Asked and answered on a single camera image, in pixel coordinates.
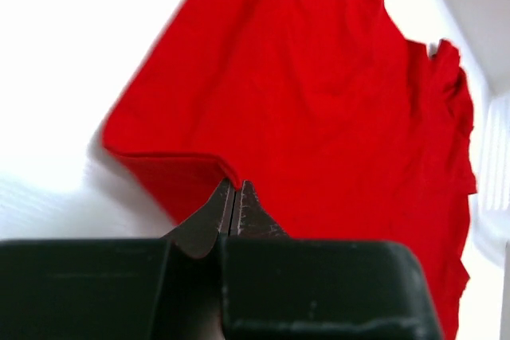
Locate white plastic basket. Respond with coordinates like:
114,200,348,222
476,92,510,268

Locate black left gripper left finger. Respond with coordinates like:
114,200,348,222
1,180,235,339

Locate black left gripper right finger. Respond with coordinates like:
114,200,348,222
221,182,443,339

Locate red t shirt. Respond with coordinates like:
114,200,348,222
102,0,476,339

